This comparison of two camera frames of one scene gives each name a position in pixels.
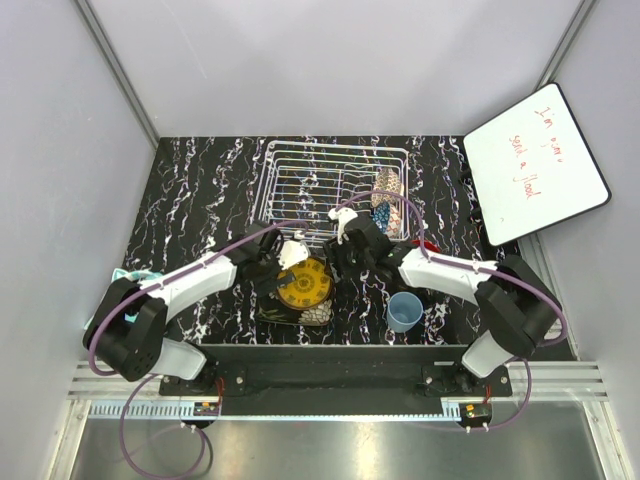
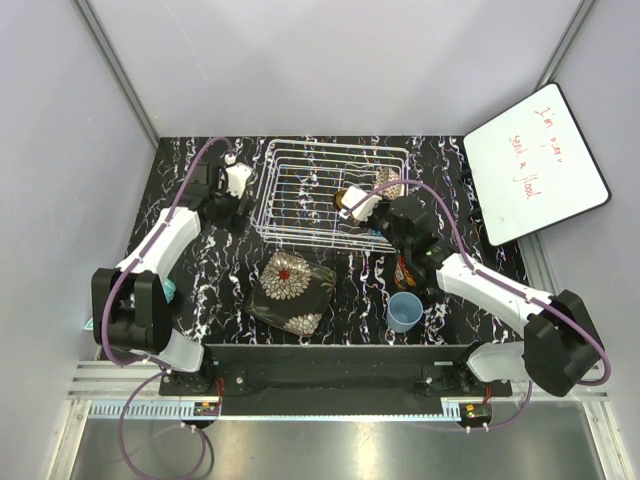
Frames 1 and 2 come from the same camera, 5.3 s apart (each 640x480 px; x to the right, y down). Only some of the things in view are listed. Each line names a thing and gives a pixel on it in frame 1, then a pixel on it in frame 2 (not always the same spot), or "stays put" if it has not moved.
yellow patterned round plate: [310, 288] -> [338, 199]
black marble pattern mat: [321, 222] stays put
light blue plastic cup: [404, 311] stays put
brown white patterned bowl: [386, 180] stays put
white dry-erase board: [531, 167] stays put
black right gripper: [335, 252] -> [381, 206]
